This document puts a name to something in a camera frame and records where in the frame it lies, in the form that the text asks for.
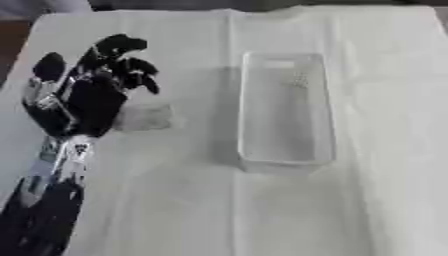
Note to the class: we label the clear plastic bag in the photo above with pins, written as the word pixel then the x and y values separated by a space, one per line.
pixel 146 116

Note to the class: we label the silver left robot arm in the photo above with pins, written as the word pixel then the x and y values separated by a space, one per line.
pixel 49 186

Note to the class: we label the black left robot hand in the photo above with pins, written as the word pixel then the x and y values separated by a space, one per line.
pixel 93 100

